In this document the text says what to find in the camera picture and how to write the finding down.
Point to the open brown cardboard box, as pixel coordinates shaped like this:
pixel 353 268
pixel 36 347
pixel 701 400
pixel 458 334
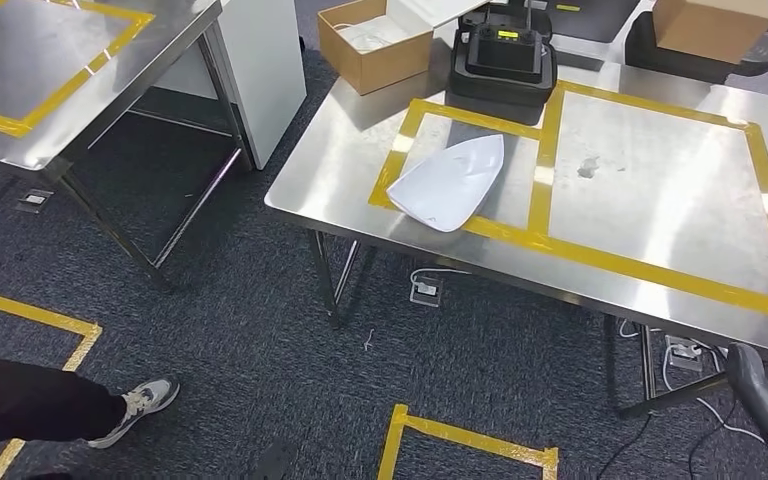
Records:
pixel 384 69

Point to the black round stool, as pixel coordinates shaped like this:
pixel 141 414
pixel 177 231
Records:
pixel 762 56

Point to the white plastic car part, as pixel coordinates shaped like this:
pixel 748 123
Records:
pixel 450 182

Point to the white packaged item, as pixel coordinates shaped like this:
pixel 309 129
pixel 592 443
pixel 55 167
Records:
pixel 371 33

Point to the closed brown cardboard box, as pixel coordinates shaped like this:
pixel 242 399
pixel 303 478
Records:
pixel 708 30

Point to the yellow floor tape square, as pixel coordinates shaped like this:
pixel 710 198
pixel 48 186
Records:
pixel 26 311
pixel 463 435

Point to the black remote controller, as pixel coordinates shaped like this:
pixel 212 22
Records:
pixel 503 56

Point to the small yellow table tape rectangle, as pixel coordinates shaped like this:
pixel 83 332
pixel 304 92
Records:
pixel 390 159

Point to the person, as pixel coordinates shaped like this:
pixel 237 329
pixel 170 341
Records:
pixel 26 397

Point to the stainless steel workbench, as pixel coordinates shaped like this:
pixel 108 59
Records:
pixel 331 166
pixel 59 136

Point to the black foam carry case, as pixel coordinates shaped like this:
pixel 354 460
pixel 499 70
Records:
pixel 503 93

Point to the white box lid insert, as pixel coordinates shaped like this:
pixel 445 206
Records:
pixel 437 10

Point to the metal floor outlet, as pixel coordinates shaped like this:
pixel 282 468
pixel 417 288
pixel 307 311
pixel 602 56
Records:
pixel 426 291
pixel 33 200
pixel 682 354

